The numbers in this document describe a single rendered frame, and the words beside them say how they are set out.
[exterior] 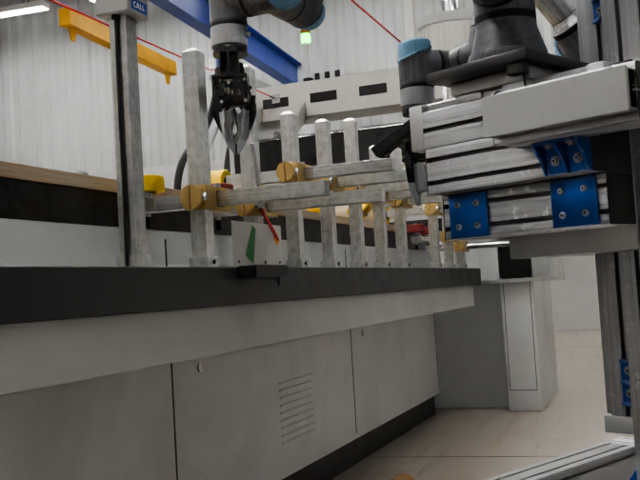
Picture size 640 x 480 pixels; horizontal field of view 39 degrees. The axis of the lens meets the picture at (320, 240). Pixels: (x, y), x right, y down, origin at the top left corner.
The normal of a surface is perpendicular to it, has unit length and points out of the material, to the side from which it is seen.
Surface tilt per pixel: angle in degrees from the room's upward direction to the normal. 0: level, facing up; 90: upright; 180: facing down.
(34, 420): 90
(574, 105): 90
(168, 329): 90
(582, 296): 90
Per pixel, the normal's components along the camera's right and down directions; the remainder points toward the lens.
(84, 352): 0.93, -0.07
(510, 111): -0.73, 0.00
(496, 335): -0.36, -0.03
